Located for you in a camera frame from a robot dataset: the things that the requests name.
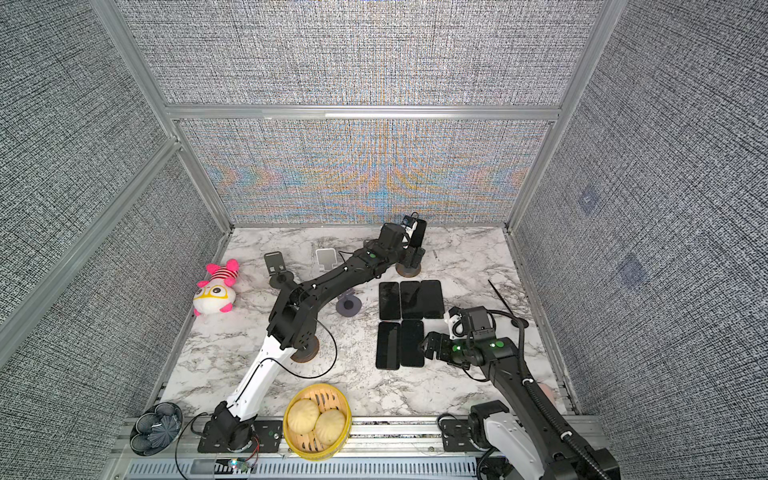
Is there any black phone purple stand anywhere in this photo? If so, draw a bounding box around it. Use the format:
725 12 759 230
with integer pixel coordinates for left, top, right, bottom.
400 281 424 320

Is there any black phone front wooden stand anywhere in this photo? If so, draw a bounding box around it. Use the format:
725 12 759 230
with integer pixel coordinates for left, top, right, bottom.
418 280 445 319

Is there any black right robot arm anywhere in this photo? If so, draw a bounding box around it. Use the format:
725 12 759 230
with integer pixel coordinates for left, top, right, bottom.
419 332 621 479

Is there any back wooden base phone stand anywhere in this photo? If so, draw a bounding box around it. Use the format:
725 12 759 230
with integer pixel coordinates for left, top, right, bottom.
395 263 421 278

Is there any wooden base phone stand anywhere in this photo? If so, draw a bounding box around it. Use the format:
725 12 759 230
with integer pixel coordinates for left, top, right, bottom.
291 335 320 364
395 263 421 278

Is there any white phone stand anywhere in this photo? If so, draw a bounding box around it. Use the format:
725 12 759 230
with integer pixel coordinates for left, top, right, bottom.
315 248 338 273

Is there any purple round phone stand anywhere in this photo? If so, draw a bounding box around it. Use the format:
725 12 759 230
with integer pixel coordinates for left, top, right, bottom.
336 289 362 318

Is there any dark far left phone stand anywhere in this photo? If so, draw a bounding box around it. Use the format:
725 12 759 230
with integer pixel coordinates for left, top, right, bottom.
263 251 295 289

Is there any front wooden base phone stand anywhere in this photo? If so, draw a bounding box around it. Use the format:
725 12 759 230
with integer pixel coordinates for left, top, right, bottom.
291 335 320 364

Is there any black stylus on table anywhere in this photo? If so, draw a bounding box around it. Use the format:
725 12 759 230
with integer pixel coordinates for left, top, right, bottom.
487 280 529 329

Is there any right steamed bun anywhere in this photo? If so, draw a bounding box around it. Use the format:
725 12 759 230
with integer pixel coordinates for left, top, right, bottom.
314 409 346 448

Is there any steamed bun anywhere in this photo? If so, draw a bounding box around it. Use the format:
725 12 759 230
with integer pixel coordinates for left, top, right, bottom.
286 398 320 435
314 409 346 448

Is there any yellow bamboo steamer basket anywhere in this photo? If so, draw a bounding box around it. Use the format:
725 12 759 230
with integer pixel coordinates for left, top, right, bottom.
283 383 352 461

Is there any left steamed bun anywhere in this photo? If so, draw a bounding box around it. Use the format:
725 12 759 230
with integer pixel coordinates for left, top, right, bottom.
286 398 320 435

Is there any pink white plush toy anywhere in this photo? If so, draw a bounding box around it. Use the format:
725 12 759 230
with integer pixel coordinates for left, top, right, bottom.
193 259 240 317

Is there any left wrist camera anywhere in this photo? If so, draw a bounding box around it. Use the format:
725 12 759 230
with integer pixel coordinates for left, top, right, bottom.
401 212 419 238

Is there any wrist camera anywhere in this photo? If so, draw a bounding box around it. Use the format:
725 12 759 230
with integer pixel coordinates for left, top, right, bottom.
401 212 419 238
448 306 496 340

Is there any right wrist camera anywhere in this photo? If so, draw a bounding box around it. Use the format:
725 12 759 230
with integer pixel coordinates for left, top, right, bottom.
448 306 496 340

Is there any aluminium front rail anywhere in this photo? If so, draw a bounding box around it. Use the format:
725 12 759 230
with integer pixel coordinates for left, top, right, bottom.
100 416 481 479

